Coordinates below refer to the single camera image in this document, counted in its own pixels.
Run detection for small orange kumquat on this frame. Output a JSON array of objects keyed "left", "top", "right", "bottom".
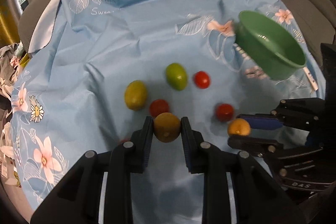
[{"left": 227, "top": 118, "right": 251, "bottom": 136}]

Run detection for red cherry tomato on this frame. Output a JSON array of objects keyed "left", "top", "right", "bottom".
[
  {"left": 194, "top": 71, "right": 211, "bottom": 89},
  {"left": 149, "top": 99, "right": 170, "bottom": 117},
  {"left": 215, "top": 103, "right": 234, "bottom": 122}
]

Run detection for orange mandarin fruit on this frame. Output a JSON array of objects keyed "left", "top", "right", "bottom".
[{"left": 154, "top": 113, "right": 181, "bottom": 143}]

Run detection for white marker pen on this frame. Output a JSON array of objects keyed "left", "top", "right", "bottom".
[{"left": 303, "top": 67, "right": 318, "bottom": 92}]

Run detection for green plastic bowl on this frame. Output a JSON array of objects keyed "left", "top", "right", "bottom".
[{"left": 235, "top": 10, "right": 306, "bottom": 80}]

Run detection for green oval fruit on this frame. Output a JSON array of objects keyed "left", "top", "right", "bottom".
[{"left": 165, "top": 63, "right": 188, "bottom": 91}]

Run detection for yellow-green oval fruit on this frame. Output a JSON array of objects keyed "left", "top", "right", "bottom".
[{"left": 124, "top": 80, "right": 147, "bottom": 111}]

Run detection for light blue floral cloth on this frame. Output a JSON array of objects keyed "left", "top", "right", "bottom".
[{"left": 11, "top": 0, "right": 326, "bottom": 223}]

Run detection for clothes heap at left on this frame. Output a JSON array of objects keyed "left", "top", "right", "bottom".
[{"left": 1, "top": 42, "right": 30, "bottom": 188}]

